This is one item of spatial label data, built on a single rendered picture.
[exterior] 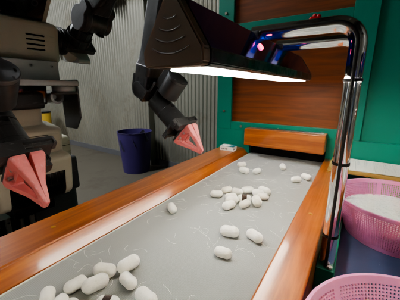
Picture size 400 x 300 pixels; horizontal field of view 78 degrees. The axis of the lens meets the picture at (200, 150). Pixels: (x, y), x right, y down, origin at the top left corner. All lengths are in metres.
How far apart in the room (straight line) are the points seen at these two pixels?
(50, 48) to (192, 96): 2.11
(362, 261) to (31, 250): 0.62
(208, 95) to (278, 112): 1.80
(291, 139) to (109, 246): 0.72
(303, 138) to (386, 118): 0.26
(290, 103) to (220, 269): 0.75
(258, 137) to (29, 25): 0.84
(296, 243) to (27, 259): 0.43
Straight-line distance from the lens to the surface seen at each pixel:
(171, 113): 0.67
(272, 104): 1.05
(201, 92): 2.83
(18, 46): 0.94
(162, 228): 0.53
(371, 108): 1.01
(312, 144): 0.96
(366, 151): 1.02
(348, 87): 0.43
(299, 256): 0.44
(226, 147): 1.03
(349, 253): 0.65
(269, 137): 0.99
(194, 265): 0.44
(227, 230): 0.49
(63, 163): 0.96
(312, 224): 0.54
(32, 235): 0.55
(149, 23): 0.73
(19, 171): 0.42
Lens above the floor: 1.02
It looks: 14 degrees down
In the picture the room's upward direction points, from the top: straight up
